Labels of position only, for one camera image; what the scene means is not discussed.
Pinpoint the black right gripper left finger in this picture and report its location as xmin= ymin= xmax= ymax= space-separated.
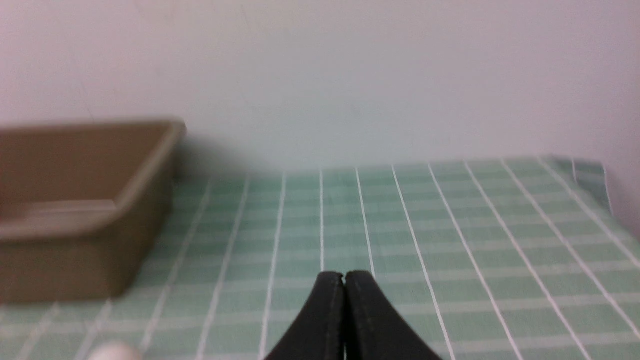
xmin=266 ymin=271 xmax=346 ymax=360

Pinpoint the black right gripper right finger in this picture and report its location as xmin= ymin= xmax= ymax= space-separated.
xmin=345 ymin=270 xmax=441 ymax=360

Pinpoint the white ping-pong ball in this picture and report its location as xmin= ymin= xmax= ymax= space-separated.
xmin=87 ymin=342 xmax=143 ymax=360

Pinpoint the green checkered tablecloth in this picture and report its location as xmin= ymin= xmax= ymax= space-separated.
xmin=1 ymin=157 xmax=639 ymax=360

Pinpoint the olive plastic storage bin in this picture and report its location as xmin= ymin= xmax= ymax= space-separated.
xmin=0 ymin=117 xmax=186 ymax=305

